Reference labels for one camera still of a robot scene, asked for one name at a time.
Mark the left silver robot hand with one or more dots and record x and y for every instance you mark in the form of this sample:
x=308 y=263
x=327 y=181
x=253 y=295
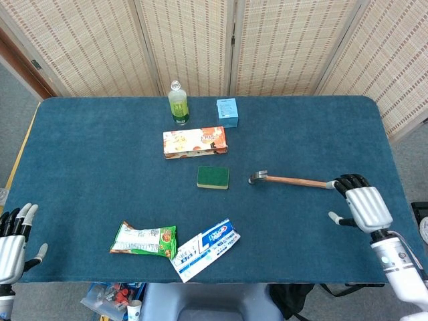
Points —
x=11 y=254

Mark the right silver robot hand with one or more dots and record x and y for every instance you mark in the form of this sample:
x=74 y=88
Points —
x=368 y=207

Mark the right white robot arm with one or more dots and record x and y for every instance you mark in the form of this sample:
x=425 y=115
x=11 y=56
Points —
x=398 y=267

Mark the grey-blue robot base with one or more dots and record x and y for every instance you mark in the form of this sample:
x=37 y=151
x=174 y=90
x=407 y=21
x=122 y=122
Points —
x=207 y=297

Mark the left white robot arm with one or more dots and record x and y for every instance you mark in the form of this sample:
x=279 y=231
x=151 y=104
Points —
x=5 y=301

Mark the green and yellow sponge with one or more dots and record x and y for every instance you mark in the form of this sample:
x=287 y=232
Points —
x=212 y=176

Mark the black box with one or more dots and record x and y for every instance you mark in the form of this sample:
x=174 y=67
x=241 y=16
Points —
x=418 y=209

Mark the white round object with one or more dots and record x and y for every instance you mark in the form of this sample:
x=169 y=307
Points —
x=424 y=229

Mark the black flat bar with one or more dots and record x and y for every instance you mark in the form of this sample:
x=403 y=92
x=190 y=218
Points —
x=364 y=285

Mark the plastic bag with red parts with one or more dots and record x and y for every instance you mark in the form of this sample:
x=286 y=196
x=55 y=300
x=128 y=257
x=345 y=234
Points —
x=107 y=297

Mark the blue table cloth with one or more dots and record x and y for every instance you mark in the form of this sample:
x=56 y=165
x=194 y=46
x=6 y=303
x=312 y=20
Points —
x=83 y=167

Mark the black bag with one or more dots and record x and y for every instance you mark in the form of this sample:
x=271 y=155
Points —
x=291 y=297

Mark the green snack bag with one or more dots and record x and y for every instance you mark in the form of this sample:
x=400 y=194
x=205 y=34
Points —
x=143 y=240

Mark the white paper cup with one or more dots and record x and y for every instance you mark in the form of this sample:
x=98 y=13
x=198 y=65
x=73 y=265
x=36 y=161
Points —
x=134 y=309

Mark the woven folding screen panel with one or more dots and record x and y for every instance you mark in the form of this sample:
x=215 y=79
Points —
x=83 y=43
x=394 y=67
x=287 y=43
x=190 y=40

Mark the blue white toothpaste box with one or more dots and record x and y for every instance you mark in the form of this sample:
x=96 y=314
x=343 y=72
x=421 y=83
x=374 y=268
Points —
x=204 y=249

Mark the light blue small box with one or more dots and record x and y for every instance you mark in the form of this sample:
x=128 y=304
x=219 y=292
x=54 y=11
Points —
x=227 y=112

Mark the orange biscuit box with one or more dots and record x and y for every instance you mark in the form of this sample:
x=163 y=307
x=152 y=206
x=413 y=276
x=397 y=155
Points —
x=194 y=142

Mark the brown wooden door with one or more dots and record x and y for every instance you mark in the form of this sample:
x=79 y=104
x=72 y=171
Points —
x=20 y=63

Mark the green drink bottle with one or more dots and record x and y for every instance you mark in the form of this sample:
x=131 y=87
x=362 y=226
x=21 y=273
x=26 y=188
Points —
x=179 y=107

